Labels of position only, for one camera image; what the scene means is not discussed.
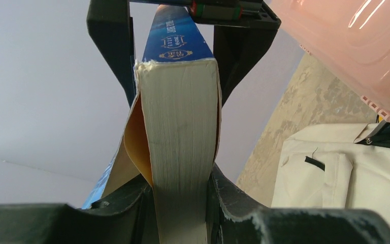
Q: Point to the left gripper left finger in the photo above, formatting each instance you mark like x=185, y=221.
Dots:
x=124, y=216

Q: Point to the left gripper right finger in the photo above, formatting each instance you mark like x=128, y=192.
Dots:
x=235, y=217

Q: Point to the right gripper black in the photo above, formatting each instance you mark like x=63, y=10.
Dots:
x=243, y=33

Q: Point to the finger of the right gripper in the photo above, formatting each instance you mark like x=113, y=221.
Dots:
x=110, y=26

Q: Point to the blue orange book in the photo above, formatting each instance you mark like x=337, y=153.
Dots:
x=171, y=133

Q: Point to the beige backpack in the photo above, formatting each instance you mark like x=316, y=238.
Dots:
x=336, y=166

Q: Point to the orange translucent plastic box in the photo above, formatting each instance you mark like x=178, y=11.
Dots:
x=351, y=38

